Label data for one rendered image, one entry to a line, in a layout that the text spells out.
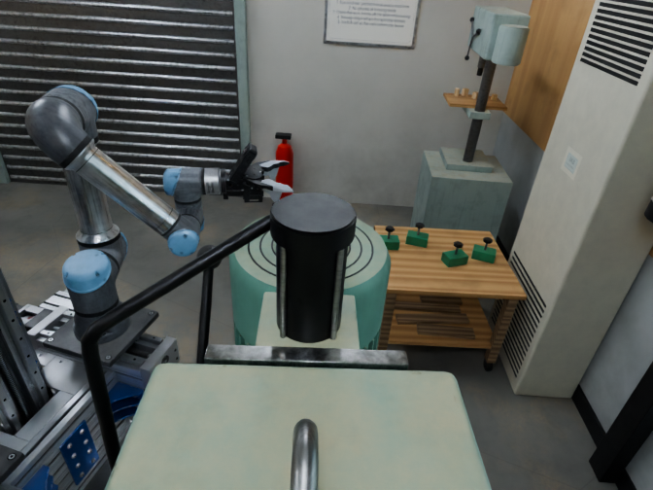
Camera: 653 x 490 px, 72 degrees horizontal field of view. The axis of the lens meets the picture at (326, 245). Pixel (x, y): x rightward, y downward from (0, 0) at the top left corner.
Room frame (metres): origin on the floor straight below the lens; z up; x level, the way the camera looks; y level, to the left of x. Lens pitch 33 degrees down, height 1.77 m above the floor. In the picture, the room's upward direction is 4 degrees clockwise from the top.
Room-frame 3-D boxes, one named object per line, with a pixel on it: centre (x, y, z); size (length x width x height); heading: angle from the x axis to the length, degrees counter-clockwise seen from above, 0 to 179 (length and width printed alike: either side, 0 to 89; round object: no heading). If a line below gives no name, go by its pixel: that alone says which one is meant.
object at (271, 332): (0.27, 0.01, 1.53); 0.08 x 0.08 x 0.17; 3
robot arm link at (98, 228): (1.09, 0.67, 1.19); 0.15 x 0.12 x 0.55; 11
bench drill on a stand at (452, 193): (2.66, -0.85, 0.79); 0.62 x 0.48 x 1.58; 178
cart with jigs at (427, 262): (1.89, -0.59, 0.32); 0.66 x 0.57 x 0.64; 91
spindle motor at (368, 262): (0.41, 0.02, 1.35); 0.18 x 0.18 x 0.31
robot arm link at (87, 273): (0.96, 0.64, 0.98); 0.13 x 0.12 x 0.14; 11
